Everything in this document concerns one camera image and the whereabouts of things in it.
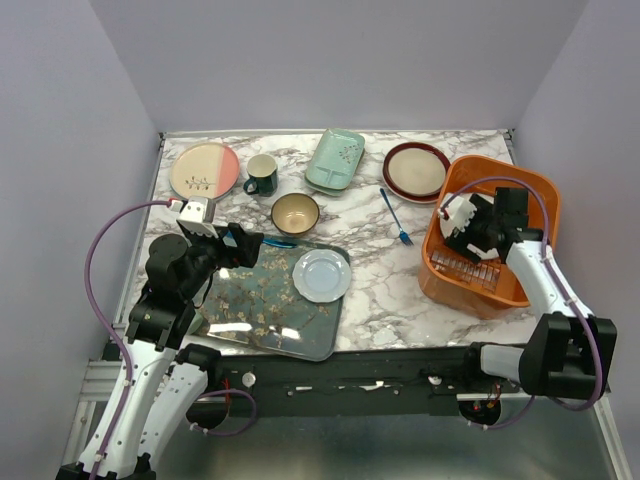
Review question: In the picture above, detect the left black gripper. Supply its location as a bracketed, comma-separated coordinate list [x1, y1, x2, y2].
[181, 221, 265, 299]

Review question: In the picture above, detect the white strawberry pattern plate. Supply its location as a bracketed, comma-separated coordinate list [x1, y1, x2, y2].
[444, 220, 499, 263]

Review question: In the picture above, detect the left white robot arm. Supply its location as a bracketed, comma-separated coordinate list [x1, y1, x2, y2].
[57, 223, 264, 479]

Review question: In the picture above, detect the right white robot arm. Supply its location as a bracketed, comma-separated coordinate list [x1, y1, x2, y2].
[437, 187, 617, 411]

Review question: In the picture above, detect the orange plastic bin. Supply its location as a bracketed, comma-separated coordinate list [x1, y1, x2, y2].
[418, 155, 561, 319]

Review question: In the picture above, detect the blue metallic spoon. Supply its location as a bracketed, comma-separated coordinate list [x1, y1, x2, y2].
[262, 238, 297, 249]

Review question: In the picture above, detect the brown cream bowl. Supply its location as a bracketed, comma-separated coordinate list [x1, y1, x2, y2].
[271, 193, 320, 237]

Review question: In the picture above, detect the floral blossom tray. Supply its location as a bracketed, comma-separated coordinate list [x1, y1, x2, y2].
[192, 237, 350, 362]

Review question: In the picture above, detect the dark green mug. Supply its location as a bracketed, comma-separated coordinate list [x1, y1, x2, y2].
[243, 154, 278, 197]

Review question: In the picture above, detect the light blue scalloped plate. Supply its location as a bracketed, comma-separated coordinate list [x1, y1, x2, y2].
[292, 249, 352, 303]

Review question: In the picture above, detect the pink and cream plate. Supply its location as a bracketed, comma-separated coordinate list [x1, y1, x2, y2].
[169, 142, 240, 200]

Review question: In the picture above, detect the pale green cup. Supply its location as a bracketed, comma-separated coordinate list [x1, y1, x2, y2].
[190, 311, 209, 336]

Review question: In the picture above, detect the blue plastic fork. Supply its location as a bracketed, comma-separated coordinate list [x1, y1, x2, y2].
[379, 188, 414, 246]

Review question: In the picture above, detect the red rimmed cream plate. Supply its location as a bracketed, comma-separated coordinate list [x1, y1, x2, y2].
[382, 142, 451, 204]

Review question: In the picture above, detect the lower mint rectangular dish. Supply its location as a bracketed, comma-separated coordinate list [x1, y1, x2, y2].
[304, 150, 364, 196]

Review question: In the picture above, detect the mint rectangular dish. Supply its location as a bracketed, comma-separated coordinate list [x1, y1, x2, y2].
[305, 128, 365, 191]
[304, 150, 364, 196]

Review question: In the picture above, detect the upper mint rectangular dish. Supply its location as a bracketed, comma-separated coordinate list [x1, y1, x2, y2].
[305, 128, 365, 191]

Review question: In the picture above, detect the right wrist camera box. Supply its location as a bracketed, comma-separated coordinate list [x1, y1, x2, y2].
[437, 193, 477, 237]

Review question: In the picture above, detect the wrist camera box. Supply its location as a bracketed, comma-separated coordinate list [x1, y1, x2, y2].
[437, 193, 477, 237]
[177, 196, 218, 238]

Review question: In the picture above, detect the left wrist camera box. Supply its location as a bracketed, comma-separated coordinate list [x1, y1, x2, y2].
[177, 196, 218, 238]

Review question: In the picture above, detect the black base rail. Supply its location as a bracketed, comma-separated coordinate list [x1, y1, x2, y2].
[185, 344, 519, 427]

